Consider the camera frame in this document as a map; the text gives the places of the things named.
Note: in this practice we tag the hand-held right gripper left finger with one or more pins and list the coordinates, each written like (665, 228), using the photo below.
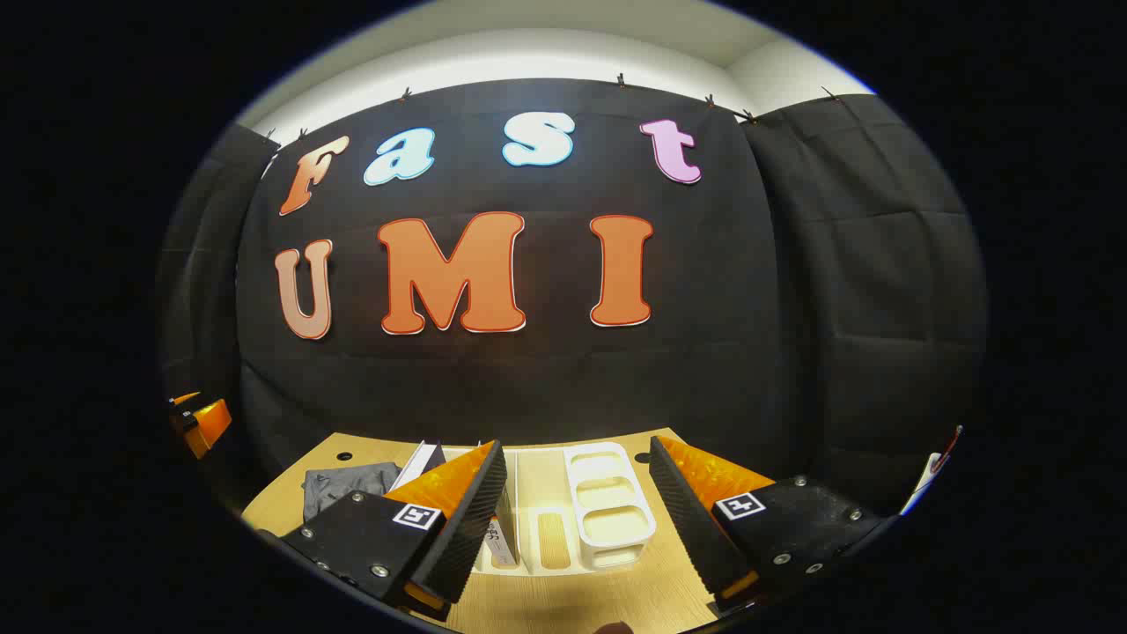
(467, 528)

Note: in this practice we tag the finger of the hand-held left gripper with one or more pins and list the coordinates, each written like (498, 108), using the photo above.
(183, 401)
(209, 424)

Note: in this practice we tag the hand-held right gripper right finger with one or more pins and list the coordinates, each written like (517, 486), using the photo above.
(696, 528)

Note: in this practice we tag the portrait cover book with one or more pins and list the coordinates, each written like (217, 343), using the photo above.
(502, 539)

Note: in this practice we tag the white bookshelf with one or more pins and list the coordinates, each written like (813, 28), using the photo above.
(528, 484)

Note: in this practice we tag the blue cover book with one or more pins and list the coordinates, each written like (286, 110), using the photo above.
(421, 462)

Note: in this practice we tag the white tool rack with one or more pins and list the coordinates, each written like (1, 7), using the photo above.
(924, 480)

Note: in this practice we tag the black backdrop cloth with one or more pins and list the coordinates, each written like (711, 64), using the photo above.
(748, 291)

